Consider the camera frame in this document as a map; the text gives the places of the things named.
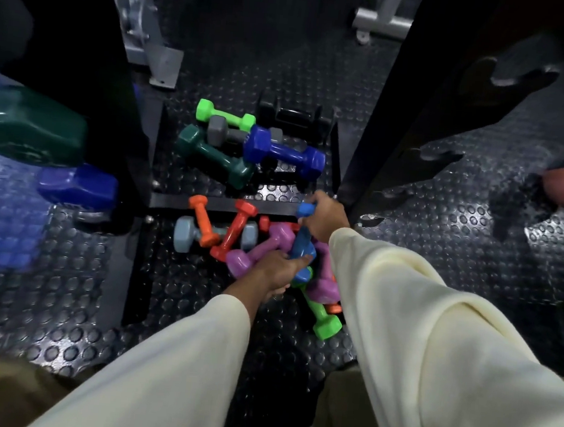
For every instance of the orange dumbbell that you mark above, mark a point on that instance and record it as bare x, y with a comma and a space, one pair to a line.
202, 223
334, 308

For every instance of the dark grey dumbbell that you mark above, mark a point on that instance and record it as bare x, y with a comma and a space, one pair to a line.
219, 131

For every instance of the large dark green dumbbell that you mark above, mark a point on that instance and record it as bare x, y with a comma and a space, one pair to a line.
26, 126

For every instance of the grey machine foot bar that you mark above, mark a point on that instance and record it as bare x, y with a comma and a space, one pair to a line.
385, 17

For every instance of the purple dumbbell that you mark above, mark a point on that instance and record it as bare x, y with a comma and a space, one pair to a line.
269, 247
325, 284

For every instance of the person's right fingers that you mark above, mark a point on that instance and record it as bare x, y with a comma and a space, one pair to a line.
311, 221

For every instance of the bright green dumbbell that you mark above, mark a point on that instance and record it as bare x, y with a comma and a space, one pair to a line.
222, 114
324, 319

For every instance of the person's left hand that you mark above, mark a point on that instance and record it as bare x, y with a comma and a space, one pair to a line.
274, 272

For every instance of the black dumbbell rack frame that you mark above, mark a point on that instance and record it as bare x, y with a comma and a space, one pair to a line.
78, 52

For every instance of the person's left thumb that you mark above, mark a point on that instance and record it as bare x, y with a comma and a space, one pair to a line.
300, 261

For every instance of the black dumbbell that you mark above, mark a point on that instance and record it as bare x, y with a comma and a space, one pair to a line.
294, 115

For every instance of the black notched rack upright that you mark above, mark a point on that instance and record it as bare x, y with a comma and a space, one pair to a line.
421, 110

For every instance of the pale grey-blue dumbbell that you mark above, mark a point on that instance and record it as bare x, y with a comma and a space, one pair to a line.
185, 234

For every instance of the light blue dumbbell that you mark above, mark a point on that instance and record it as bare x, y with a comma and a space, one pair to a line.
302, 246

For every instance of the person's right forearm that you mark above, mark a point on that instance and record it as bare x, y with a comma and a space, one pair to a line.
437, 355

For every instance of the grey machine frame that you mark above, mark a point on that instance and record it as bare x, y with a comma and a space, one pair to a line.
141, 23

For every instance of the red dumbbell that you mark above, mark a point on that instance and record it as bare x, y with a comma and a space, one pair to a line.
264, 223
233, 231

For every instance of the person's left forearm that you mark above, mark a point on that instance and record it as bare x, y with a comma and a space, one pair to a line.
172, 369

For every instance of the large blue dumbbell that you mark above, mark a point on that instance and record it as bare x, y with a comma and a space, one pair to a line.
78, 186

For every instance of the person's right hand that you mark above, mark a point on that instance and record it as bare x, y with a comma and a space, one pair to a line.
327, 217

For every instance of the royal blue dumbbell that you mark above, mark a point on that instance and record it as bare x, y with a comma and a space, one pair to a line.
283, 152

